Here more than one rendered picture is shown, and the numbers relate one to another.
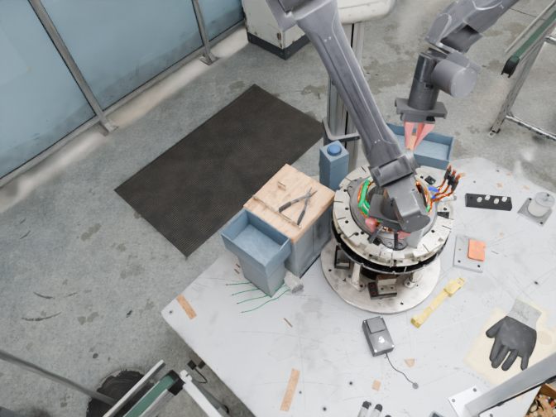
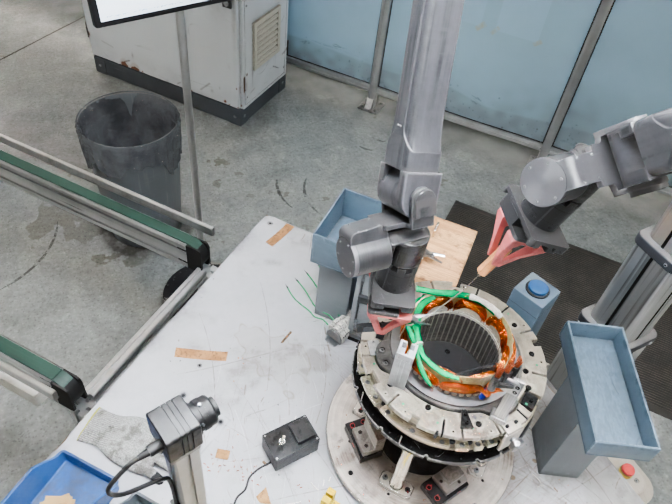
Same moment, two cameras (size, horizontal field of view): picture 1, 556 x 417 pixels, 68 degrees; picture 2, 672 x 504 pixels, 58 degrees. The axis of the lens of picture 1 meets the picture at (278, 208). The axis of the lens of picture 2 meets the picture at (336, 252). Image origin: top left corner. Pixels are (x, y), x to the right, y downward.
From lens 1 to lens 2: 0.77 m
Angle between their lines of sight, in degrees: 39
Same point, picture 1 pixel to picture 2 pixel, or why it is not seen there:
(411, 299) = (360, 486)
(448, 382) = not seen: outside the picture
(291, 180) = (451, 240)
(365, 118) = (405, 82)
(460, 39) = (624, 157)
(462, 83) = (541, 180)
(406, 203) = (360, 225)
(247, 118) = not seen: hidden behind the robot
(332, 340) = (274, 391)
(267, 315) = (289, 313)
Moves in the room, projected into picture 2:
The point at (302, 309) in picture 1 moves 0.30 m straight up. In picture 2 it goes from (308, 350) to (317, 261)
